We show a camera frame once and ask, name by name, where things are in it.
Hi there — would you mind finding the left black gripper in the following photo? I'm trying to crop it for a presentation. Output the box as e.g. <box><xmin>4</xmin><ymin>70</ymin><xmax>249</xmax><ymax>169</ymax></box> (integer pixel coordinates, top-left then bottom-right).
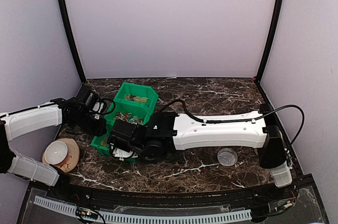
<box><xmin>71</xmin><ymin>110</ymin><xmax>107</xmax><ymax>136</ymax></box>

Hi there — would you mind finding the green three-compartment bin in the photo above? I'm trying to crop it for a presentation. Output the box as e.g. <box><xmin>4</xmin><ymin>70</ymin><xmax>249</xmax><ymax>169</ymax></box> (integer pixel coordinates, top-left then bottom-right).
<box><xmin>91</xmin><ymin>82</ymin><xmax>158</xmax><ymax>156</ymax></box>

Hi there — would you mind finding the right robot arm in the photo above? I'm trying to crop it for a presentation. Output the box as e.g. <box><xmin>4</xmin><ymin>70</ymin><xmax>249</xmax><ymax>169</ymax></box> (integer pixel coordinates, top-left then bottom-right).
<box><xmin>107</xmin><ymin>104</ymin><xmax>300</xmax><ymax>200</ymax></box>

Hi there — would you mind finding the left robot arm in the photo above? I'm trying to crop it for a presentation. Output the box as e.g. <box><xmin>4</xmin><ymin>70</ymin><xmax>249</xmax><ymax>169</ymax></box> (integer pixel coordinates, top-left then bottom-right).
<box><xmin>1</xmin><ymin>87</ymin><xmax>107</xmax><ymax>201</ymax></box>

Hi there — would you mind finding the blue mixed candies pile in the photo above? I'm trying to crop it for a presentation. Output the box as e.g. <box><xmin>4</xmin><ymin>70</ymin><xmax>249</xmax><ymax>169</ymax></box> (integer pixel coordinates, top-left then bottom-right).
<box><xmin>114</xmin><ymin>112</ymin><xmax>144</xmax><ymax>125</ymax></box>

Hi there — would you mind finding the green yellow candies pile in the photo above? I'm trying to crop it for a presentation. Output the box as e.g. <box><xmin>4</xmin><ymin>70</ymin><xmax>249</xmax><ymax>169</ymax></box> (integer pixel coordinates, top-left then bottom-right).
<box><xmin>124</xmin><ymin>95</ymin><xmax>148</xmax><ymax>104</ymax></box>

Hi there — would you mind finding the wooden slice coaster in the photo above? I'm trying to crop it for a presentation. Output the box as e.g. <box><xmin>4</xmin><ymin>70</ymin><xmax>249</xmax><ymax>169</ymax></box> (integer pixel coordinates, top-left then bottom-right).
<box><xmin>42</xmin><ymin>138</ymin><xmax>80</xmax><ymax>173</ymax></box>

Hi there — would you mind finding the white bowl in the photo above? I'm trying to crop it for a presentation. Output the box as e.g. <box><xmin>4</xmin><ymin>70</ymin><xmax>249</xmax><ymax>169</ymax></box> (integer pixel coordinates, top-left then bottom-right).
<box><xmin>44</xmin><ymin>141</ymin><xmax>68</xmax><ymax>165</ymax></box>

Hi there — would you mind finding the clear plastic lid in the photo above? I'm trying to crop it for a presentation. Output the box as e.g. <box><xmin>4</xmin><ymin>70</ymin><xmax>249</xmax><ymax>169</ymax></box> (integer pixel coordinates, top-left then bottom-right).
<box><xmin>217</xmin><ymin>148</ymin><xmax>238</xmax><ymax>167</ymax></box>

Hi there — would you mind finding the white slotted cable duct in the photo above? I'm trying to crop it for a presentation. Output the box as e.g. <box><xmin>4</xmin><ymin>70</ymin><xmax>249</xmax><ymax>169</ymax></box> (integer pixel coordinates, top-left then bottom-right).
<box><xmin>33</xmin><ymin>195</ymin><xmax>252</xmax><ymax>224</ymax></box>

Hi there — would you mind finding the black front rail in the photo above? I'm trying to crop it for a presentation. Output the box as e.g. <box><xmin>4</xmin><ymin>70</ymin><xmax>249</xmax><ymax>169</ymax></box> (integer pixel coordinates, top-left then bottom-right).
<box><xmin>29</xmin><ymin>173</ymin><xmax>312</xmax><ymax>210</ymax></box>

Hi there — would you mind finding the left black frame post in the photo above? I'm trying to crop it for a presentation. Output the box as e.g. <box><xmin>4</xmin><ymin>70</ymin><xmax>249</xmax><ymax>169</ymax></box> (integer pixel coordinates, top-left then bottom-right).
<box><xmin>58</xmin><ymin>0</ymin><xmax>87</xmax><ymax>84</ymax></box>

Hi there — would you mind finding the black frame post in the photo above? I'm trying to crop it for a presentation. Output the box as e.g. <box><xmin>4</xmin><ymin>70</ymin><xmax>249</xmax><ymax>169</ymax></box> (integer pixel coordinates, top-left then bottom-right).
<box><xmin>255</xmin><ymin>0</ymin><xmax>283</xmax><ymax>85</ymax></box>
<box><xmin>58</xmin><ymin>0</ymin><xmax>87</xmax><ymax>84</ymax></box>

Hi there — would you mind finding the right black frame post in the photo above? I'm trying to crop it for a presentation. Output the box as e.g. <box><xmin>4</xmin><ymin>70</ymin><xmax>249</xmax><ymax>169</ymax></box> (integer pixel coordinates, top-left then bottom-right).
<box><xmin>255</xmin><ymin>0</ymin><xmax>283</xmax><ymax>85</ymax></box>

